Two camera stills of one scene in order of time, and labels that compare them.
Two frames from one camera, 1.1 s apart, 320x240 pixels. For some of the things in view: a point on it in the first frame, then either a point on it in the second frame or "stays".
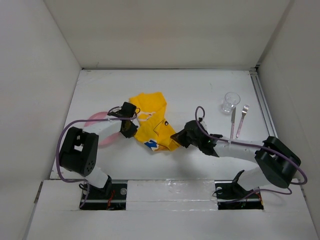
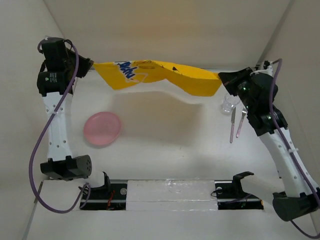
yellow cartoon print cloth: x=154 y=130 → x=187 y=80
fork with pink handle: x=244 y=109 stays
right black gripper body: x=193 y=141 → x=243 y=89
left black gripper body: x=131 y=130 → x=71 y=62
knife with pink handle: x=232 y=120 stays
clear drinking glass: x=231 y=99 stays
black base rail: x=113 y=196 stays
